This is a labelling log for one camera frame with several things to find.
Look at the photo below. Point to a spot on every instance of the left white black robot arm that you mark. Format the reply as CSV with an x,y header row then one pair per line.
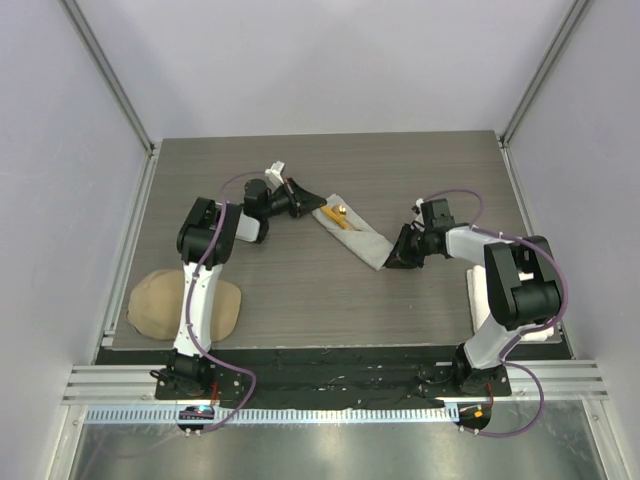
x,y
205,243

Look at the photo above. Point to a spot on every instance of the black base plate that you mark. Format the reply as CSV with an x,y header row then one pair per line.
x,y
391,377

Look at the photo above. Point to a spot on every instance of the aluminium frame post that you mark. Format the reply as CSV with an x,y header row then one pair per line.
x,y
88,38
570,23

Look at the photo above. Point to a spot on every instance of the left aluminium frame post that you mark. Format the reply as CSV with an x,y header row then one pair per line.
x,y
88,38

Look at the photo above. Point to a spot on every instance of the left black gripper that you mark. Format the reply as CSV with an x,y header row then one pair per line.
x,y
301,201

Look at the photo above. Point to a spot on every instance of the green handled gold utensil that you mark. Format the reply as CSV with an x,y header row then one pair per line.
x,y
340,214

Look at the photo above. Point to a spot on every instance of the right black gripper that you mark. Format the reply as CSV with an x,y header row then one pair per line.
x,y
400,257

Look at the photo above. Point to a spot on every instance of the grey cloth napkin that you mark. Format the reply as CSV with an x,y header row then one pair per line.
x,y
367,244

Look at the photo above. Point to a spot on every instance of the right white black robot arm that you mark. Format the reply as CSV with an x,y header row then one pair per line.
x,y
526,291

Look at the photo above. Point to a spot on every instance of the right aluminium frame post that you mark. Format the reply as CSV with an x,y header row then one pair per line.
x,y
570,23

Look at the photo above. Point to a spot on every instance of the white folded towel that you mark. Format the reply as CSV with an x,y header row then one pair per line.
x,y
479,307

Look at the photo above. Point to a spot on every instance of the white slotted cable duct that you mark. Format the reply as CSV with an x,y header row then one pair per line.
x,y
200,414

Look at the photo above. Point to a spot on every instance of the beige cap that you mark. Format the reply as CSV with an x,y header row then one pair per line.
x,y
155,304

